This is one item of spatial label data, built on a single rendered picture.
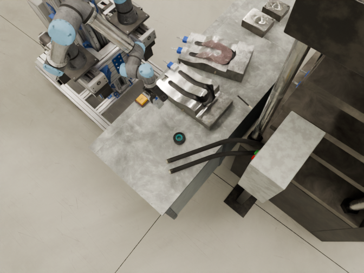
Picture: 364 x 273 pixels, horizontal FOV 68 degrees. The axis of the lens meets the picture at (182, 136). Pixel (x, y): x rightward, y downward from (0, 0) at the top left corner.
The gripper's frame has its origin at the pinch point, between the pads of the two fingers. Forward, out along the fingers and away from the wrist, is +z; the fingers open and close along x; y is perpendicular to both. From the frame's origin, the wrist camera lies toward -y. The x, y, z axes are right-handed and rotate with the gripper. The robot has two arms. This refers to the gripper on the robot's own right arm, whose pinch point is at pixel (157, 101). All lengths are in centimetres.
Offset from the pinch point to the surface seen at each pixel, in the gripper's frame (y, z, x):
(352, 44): -76, -94, -17
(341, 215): -130, 16, -18
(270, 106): -63, -36, -22
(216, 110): -31.4, 8.8, -22.8
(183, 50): 17.2, 6.7, -45.5
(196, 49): 12, 9, -54
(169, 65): 15.6, 4.5, -28.3
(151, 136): -7.7, 15.0, 18.0
